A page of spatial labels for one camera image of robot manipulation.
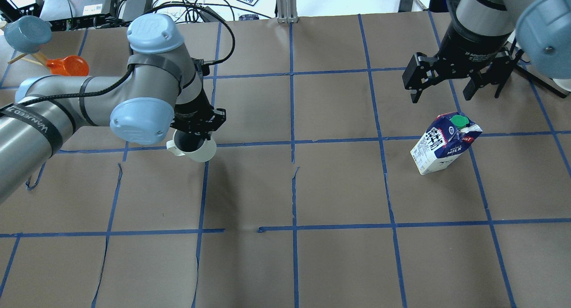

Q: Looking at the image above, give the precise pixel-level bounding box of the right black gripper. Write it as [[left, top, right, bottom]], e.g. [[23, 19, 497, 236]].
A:
[[402, 25, 513, 103]]

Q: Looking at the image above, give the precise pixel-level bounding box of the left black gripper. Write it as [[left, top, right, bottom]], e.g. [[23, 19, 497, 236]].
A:
[[172, 96, 227, 137]]

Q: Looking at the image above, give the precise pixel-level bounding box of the white mug grey inside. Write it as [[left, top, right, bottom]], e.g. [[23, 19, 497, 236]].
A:
[[166, 131, 217, 163]]

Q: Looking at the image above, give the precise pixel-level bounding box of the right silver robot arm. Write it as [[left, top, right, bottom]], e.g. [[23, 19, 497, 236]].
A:
[[402, 0, 570, 103]]

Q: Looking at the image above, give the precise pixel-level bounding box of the blue white milk carton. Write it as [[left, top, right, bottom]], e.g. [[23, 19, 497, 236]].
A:
[[410, 112, 483, 175]]

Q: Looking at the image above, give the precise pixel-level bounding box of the black power adapter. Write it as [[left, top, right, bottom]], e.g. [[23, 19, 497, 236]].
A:
[[118, 0, 153, 21]]

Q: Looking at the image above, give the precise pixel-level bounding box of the orange mug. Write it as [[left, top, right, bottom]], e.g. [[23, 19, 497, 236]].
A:
[[46, 55, 90, 76]]

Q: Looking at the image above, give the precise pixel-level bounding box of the black computer box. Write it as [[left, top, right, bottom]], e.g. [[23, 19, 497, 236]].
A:
[[40, 0, 120, 22]]

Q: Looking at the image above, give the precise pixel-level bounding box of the blue mug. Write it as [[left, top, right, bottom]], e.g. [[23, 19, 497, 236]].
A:
[[4, 15, 53, 54]]

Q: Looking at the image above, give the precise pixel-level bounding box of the black wire mug rack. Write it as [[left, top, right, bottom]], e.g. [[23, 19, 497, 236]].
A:
[[494, 40, 570, 99]]

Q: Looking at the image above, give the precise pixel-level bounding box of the aluminium frame post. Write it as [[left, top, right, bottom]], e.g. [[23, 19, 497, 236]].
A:
[[277, 0, 298, 24]]

